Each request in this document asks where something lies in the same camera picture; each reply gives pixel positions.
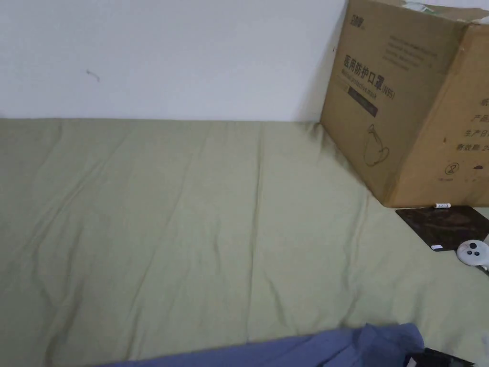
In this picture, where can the dark square mat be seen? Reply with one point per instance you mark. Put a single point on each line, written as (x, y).
(435, 225)

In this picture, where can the dark blue shirt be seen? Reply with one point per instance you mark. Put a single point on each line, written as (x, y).
(366, 349)

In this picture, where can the bed with pale green sheet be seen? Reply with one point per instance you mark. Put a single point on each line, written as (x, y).
(198, 214)

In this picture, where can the small white battery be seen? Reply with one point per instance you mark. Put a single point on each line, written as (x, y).
(442, 205)

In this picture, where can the large brown cardboard carton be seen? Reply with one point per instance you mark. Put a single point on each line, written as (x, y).
(405, 99)

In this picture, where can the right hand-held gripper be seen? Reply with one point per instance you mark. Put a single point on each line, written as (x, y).
(486, 337)

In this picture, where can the white hand controller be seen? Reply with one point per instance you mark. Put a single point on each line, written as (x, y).
(473, 253)

